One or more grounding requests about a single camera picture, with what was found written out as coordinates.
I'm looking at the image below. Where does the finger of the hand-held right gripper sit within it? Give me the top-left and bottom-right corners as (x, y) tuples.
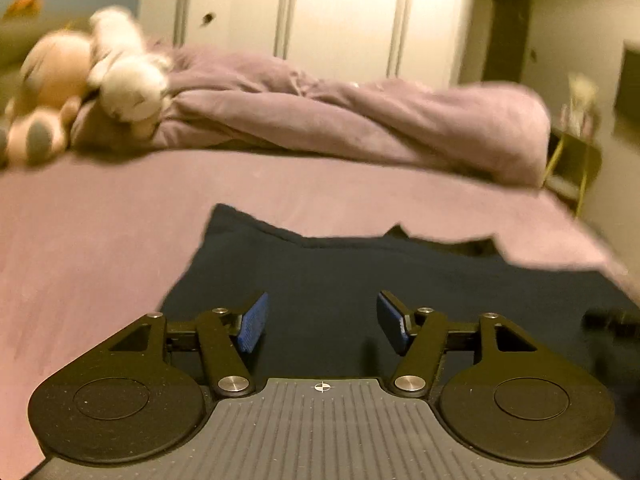
(582, 309), (640, 338)

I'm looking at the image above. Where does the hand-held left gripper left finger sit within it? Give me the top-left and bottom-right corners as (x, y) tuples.
(107, 291), (269, 402)

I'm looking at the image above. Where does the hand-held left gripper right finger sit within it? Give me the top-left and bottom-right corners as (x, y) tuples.
(376, 290), (540, 402)

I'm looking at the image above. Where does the dark navy zip jacket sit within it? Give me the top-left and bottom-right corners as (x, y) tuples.
(160, 203), (640, 401)

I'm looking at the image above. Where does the yellow-legged side table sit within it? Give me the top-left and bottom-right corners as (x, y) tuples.
(542, 127), (604, 219)

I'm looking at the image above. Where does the bed with purple sheet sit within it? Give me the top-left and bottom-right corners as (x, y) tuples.
(0, 146), (640, 466)

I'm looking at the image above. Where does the pink ornament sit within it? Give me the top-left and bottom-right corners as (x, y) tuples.
(564, 72), (601, 138)

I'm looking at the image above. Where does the pink fleece duvet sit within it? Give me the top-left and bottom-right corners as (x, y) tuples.
(70, 42), (552, 190)

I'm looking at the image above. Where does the white plush toy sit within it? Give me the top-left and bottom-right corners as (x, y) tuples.
(87, 6), (174, 137)

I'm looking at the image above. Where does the dark door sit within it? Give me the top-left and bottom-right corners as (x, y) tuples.
(492, 0), (532, 87)

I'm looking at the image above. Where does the beige plush bear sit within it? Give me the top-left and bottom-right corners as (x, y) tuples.
(0, 30), (98, 167)

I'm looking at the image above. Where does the white wardrobe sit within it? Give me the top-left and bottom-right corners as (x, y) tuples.
(137, 0), (482, 92)

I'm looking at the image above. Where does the wall television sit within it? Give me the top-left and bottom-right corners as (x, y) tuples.
(612, 40), (640, 127)

